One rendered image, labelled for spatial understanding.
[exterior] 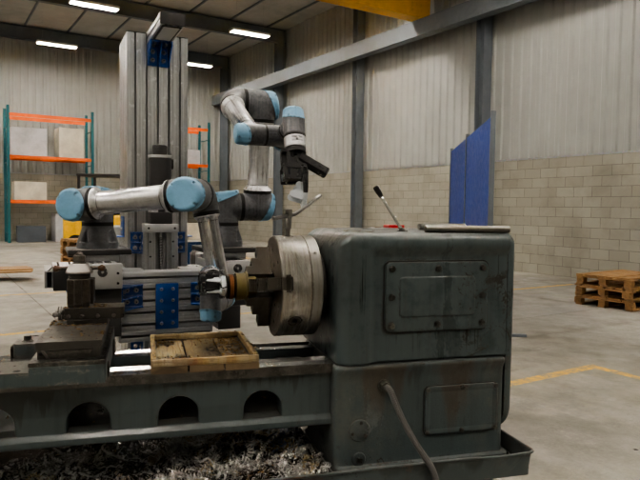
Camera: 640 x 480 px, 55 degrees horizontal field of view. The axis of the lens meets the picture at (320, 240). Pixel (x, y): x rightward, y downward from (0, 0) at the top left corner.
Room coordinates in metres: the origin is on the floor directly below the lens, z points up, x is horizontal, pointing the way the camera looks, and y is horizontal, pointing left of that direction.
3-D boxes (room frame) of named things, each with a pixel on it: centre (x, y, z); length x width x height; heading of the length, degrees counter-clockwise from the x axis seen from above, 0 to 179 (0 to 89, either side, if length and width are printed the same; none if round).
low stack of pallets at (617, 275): (8.85, -4.38, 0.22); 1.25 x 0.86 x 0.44; 125
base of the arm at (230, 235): (2.57, 0.40, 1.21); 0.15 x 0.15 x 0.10
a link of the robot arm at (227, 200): (2.57, 0.39, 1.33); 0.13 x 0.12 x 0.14; 111
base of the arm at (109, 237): (2.36, 0.85, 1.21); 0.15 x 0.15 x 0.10
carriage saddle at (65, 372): (1.78, 0.75, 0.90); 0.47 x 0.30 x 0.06; 16
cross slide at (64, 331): (1.80, 0.71, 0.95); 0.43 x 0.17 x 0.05; 16
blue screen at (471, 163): (8.51, -1.99, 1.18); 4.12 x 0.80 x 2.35; 174
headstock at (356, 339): (2.08, -0.28, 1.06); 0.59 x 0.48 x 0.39; 106
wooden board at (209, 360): (1.88, 0.36, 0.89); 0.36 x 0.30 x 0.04; 16
